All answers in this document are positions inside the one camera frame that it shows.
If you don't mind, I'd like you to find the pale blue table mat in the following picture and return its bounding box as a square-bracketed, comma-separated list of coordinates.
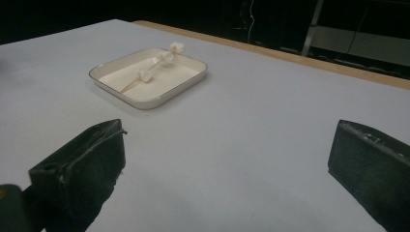
[0, 18, 410, 232]

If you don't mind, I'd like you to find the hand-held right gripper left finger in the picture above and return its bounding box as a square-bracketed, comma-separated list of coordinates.
[21, 118, 128, 232]

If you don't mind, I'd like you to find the white square tray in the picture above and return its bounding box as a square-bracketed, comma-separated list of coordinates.
[88, 47, 208, 110]

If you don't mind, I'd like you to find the white marshmallow piece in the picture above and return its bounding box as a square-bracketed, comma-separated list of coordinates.
[137, 69, 154, 84]
[158, 51, 176, 65]

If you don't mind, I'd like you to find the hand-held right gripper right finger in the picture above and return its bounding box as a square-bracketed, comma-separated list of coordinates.
[327, 119, 410, 232]

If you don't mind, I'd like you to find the white hanging cable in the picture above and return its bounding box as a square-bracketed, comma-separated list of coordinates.
[247, 0, 256, 44]

